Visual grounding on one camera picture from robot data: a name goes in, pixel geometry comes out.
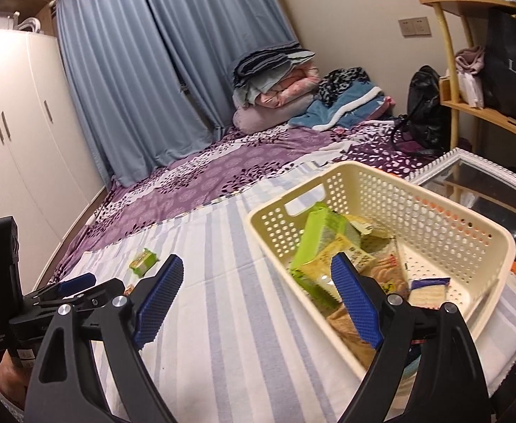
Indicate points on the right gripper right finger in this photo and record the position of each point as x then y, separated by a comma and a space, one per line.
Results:
449, 382

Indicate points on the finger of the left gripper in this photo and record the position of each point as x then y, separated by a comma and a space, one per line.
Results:
65, 289
91, 298

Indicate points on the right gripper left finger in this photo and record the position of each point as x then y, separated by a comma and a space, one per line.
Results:
65, 385

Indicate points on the blue soda cracker pack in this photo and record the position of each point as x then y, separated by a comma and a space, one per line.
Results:
428, 293

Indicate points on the clear bag of cookies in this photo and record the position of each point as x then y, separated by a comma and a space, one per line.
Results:
391, 276

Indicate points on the green seaweed snack packet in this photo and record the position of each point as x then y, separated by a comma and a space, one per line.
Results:
326, 233

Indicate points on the person's left hand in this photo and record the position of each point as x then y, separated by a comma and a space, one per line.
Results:
14, 381

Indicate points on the small green snack packet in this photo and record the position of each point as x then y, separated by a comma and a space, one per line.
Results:
143, 262

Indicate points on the striped white blue blanket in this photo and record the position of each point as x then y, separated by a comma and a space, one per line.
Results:
243, 343

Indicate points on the white wardrobe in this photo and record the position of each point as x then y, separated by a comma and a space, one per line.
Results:
48, 180

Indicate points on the cream plastic basket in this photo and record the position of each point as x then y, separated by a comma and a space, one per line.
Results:
429, 236

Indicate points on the yellow snack packet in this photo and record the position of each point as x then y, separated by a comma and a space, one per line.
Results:
373, 236

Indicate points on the yellow-green chip packet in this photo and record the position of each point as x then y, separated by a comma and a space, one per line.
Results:
323, 290

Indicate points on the purple floral bedsheet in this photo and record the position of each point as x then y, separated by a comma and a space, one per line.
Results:
226, 168

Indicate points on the white framed glass table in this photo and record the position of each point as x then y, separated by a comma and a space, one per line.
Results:
474, 182

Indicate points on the blue-grey curtain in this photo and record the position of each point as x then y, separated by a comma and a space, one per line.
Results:
152, 79

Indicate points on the pile of folded quilts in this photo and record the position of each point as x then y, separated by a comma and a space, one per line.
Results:
271, 85

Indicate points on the wooden corner shelf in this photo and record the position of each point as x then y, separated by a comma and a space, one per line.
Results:
460, 89

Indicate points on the blue folded clothes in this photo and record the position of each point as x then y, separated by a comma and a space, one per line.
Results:
344, 98

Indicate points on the black shopping bag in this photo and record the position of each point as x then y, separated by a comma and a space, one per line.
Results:
499, 71

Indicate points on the wall switch panel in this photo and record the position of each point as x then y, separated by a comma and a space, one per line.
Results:
413, 27

